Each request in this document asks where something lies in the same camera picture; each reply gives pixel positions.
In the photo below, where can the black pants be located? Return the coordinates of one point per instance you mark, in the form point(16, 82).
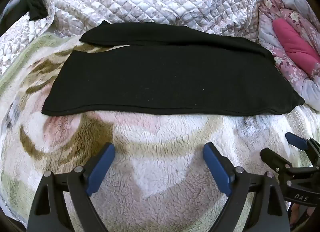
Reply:
point(162, 79)

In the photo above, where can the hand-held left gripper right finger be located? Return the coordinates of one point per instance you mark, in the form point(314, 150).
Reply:
point(216, 167)

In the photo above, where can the dark cloth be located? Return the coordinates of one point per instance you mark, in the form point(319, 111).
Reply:
point(37, 7)

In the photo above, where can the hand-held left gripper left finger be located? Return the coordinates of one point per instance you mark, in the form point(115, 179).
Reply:
point(100, 169)

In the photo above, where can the floral fleece blanket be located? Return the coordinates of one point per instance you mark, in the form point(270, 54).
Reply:
point(150, 147)

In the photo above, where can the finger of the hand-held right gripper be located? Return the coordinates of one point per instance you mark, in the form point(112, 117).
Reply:
point(273, 159)
point(296, 141)

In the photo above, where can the person's right hand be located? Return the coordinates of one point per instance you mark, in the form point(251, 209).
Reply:
point(297, 212)

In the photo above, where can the pink floral comforter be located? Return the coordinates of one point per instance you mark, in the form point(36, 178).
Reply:
point(287, 54)

